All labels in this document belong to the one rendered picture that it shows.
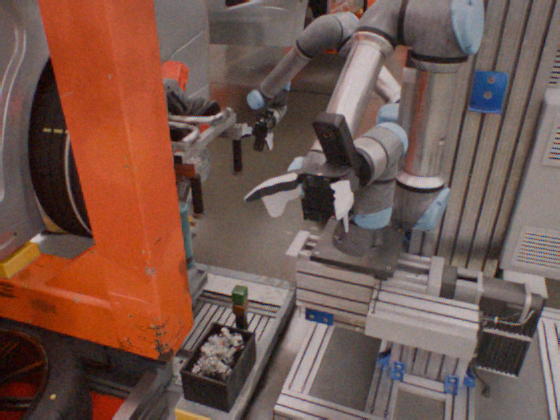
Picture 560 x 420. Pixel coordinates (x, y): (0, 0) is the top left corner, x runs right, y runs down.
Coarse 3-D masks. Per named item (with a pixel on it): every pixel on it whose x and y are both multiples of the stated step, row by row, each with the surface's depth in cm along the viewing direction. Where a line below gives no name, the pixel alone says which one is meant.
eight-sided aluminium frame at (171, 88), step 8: (168, 80) 164; (168, 88) 164; (176, 88) 168; (168, 96) 172; (176, 96) 171; (184, 96) 175; (176, 104) 179; (184, 104) 176; (184, 112) 184; (184, 136) 191; (184, 184) 195; (184, 192) 196; (184, 200) 191
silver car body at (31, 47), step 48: (0, 0) 123; (192, 0) 212; (0, 48) 126; (48, 48) 138; (192, 48) 219; (0, 96) 128; (192, 96) 227; (0, 144) 128; (0, 192) 131; (0, 240) 133
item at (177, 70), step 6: (168, 66) 170; (174, 66) 170; (180, 66) 169; (162, 72) 171; (168, 72) 170; (174, 72) 169; (180, 72) 170; (186, 72) 174; (174, 78) 169; (180, 78) 170; (186, 78) 174; (180, 84) 171; (186, 84) 175
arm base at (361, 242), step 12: (336, 228) 128; (348, 228) 124; (360, 228) 122; (384, 228) 126; (336, 240) 127; (348, 240) 124; (360, 240) 123; (372, 240) 124; (384, 240) 126; (348, 252) 125; (360, 252) 124; (372, 252) 124
